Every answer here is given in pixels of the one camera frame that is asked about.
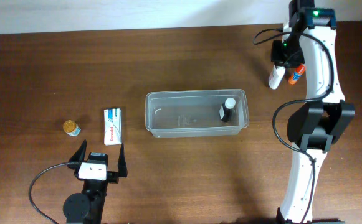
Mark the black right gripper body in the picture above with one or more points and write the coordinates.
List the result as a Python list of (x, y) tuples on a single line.
[(287, 59)]

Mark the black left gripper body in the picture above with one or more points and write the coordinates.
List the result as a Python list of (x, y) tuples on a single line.
[(113, 178)]

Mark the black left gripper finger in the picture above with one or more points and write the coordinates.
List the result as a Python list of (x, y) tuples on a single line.
[(122, 167), (79, 155)]

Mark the orange tube white cap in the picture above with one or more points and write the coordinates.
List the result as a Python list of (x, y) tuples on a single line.
[(299, 71)]

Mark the white lotion bottle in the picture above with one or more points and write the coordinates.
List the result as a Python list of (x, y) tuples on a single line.
[(275, 77)]

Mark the dark syrup bottle white cap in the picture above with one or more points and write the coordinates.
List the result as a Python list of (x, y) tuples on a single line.
[(226, 108)]

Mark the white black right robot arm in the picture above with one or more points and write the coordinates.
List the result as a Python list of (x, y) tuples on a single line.
[(309, 39)]

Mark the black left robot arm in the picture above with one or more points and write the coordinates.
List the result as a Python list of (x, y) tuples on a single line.
[(87, 206)]

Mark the clear plastic container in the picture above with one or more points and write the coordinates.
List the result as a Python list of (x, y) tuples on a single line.
[(194, 113)]

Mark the small gold lid jar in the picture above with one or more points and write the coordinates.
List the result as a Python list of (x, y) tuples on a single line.
[(71, 128)]

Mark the white Panadol medicine box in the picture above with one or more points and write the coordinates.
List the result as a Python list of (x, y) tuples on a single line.
[(112, 125)]

